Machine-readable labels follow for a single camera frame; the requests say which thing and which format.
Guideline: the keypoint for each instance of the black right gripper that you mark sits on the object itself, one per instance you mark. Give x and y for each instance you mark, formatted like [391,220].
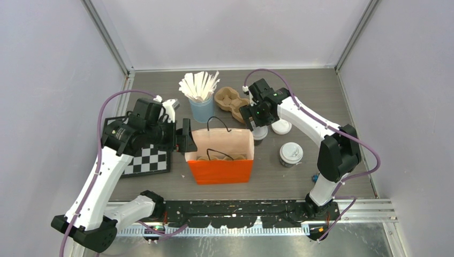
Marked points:
[248,111]

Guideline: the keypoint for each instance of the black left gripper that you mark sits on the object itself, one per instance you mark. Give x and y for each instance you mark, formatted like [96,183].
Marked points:
[183,143]

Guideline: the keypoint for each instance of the single brown cup carrier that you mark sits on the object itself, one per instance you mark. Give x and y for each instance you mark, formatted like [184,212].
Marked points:
[233,157]

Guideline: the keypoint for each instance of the orange paper bag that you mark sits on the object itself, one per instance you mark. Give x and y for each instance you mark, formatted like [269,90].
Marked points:
[217,141]

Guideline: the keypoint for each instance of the white coffee cup lid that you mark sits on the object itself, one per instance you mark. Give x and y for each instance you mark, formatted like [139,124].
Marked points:
[291,152]

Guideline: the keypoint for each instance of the black paper coffee cup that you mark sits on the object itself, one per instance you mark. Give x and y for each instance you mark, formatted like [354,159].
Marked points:
[288,165]

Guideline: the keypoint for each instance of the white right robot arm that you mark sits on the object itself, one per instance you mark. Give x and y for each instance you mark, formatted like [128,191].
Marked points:
[339,151]

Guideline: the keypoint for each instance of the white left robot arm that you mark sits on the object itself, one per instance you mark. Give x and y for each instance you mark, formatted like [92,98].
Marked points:
[90,224]

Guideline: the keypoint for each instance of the stack of white lids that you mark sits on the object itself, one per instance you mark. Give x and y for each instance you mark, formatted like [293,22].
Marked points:
[281,127]

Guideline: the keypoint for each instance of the light blue cup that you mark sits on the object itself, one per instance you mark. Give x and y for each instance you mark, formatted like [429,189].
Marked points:
[202,111]

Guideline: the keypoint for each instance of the black white chessboard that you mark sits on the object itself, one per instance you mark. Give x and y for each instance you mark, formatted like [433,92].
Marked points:
[146,161]

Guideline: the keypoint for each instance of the brown cardboard cup carrier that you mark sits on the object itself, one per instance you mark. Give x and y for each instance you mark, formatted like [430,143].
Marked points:
[228,99]

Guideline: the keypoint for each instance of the white wooden stir sticks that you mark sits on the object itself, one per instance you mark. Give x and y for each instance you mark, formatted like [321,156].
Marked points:
[199,87]

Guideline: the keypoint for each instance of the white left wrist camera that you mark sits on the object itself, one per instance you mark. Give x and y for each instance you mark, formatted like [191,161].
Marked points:
[170,106]

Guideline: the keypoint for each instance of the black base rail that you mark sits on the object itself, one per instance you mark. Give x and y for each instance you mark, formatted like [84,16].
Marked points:
[236,214]

